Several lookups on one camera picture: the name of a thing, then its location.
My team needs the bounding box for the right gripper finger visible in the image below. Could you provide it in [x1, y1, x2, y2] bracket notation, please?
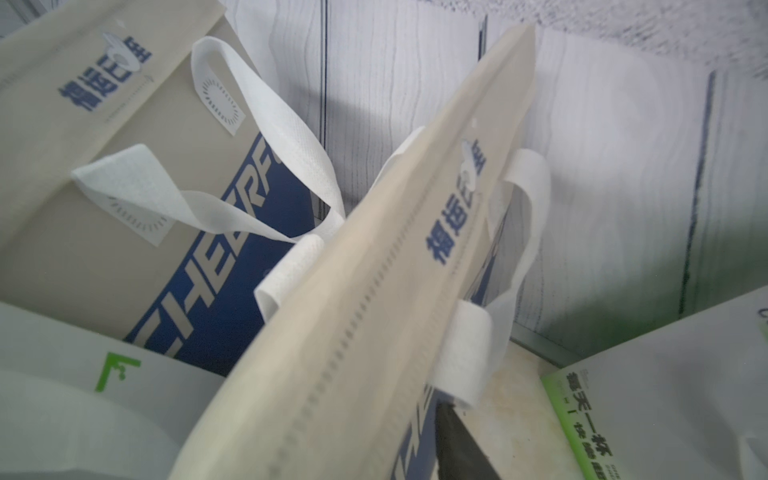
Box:
[435, 402, 501, 480]

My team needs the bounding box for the blue bag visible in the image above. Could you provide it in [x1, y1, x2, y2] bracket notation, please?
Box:
[1, 1, 345, 375]
[171, 25, 551, 479]

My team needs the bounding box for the green white bag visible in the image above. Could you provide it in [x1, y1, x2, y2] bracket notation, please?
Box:
[542, 288, 767, 479]
[1, 304, 224, 479]

